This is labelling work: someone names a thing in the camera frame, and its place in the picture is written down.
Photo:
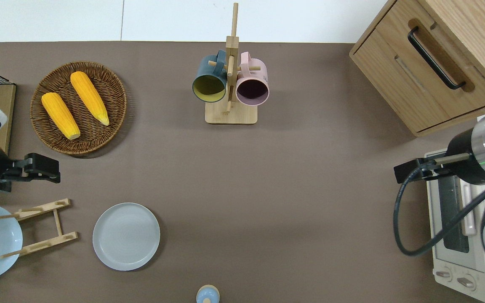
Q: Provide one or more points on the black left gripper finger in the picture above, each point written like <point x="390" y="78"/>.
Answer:
<point x="42" y="161"/>
<point x="51" y="176"/>

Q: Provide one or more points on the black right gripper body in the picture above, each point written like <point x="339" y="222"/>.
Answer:
<point x="467" y="172"/>

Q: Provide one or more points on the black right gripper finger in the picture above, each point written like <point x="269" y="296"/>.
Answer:
<point x="404" y="171"/>
<point x="427" y="170"/>

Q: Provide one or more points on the gray round plate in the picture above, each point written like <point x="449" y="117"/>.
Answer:
<point x="126" y="236"/>

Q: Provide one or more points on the wooden plate rack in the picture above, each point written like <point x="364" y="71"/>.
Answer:
<point x="49" y="241"/>

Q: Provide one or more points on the short yellow corn cob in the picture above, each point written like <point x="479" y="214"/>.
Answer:
<point x="59" y="114"/>

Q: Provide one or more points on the round wicker basket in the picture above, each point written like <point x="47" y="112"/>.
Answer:
<point x="99" y="139"/>

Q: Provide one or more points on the long yellow corn cob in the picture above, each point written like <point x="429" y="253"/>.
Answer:
<point x="89" y="97"/>

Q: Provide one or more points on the wooden cabinet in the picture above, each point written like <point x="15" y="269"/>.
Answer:
<point x="394" y="84"/>

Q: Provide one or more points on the cream toaster oven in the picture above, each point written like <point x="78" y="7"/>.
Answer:
<point x="453" y="261"/>

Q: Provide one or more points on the pink mug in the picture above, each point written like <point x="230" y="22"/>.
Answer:
<point x="259" y="73"/>

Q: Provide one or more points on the wooden mug tree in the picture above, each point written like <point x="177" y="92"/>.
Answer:
<point x="230" y="115"/>

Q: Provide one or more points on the dark blue mug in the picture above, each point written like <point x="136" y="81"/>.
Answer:
<point x="202" y="71"/>

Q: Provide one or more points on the small blue round object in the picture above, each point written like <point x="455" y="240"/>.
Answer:
<point x="207" y="295"/>

